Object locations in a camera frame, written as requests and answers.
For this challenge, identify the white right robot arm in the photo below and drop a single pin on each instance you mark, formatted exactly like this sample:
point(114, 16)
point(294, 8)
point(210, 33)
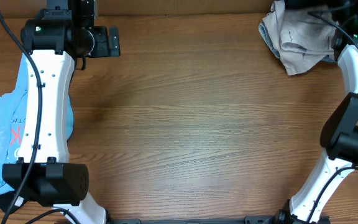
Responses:
point(339, 136)

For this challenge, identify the beige folded shirt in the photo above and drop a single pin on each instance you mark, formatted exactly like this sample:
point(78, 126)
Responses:
point(296, 38)

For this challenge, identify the light blue printed t-shirt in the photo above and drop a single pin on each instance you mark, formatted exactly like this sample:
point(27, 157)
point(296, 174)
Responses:
point(13, 107)

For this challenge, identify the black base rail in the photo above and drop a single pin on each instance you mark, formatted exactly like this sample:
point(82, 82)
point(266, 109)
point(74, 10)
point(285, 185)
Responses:
point(246, 220)

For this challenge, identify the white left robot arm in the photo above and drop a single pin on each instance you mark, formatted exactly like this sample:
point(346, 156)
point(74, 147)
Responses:
point(61, 34)

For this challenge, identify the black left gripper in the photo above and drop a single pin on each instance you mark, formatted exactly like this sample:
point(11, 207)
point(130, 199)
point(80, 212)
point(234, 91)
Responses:
point(114, 41)

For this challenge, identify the black garment under blue shirt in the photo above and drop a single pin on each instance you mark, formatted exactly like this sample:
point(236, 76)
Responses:
point(5, 200)

